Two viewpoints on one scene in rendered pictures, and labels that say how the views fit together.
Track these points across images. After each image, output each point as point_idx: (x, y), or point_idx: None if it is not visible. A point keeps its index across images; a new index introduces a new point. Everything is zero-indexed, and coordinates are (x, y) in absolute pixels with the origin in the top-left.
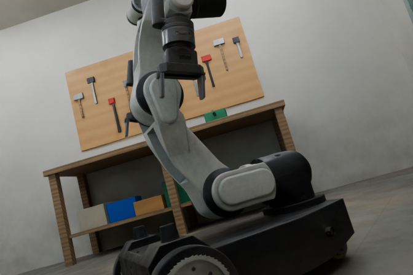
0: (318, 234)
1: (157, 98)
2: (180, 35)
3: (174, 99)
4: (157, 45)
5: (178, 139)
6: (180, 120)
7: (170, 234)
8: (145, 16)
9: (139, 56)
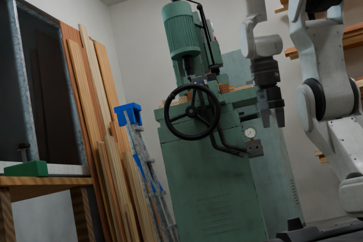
0: None
1: (298, 111)
2: (253, 82)
3: (306, 111)
4: (306, 52)
5: (321, 143)
6: (314, 129)
7: (288, 226)
8: (289, 31)
9: (300, 65)
